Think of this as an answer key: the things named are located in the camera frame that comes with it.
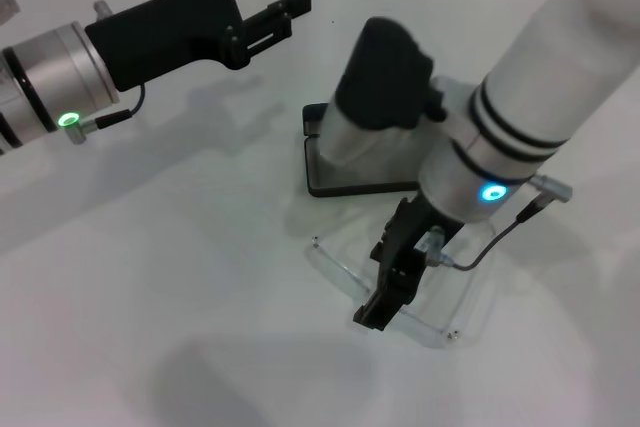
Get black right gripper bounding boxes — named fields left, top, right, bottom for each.
left=352, top=199, right=449, bottom=333

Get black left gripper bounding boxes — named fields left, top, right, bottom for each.
left=84, top=0, right=314, bottom=93

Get clear white rimless glasses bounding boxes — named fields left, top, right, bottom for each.
left=304, top=216, right=496, bottom=351

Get black glasses case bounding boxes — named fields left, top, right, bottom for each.
left=301, top=101, right=426, bottom=198

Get thin black right gripper cable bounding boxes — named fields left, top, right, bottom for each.
left=422, top=194, right=554, bottom=273

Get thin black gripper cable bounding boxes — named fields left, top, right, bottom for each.
left=94, top=81, right=146, bottom=131
left=422, top=194, right=554, bottom=273

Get thin black left gripper cable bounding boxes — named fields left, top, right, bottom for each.
left=94, top=81, right=146, bottom=131

